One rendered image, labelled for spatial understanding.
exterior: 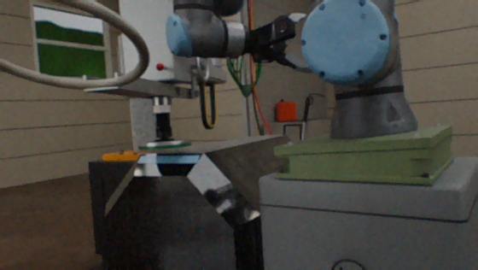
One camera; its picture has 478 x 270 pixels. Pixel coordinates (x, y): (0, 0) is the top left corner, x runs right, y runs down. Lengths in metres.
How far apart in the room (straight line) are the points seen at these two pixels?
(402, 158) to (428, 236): 0.14
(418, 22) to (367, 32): 6.13
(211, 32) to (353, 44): 0.34
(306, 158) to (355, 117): 0.15
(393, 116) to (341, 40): 0.26
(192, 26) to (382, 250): 0.59
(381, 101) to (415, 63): 5.88
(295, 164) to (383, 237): 0.21
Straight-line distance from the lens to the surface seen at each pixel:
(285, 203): 0.87
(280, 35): 0.95
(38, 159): 8.39
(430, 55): 6.76
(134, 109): 2.82
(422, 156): 0.77
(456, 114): 6.69
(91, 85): 1.36
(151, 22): 1.69
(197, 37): 0.91
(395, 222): 0.80
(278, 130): 5.02
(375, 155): 0.79
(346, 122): 0.91
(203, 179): 1.64
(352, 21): 0.73
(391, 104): 0.92
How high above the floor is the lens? 0.99
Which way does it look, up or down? 3 degrees down
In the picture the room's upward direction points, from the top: 4 degrees counter-clockwise
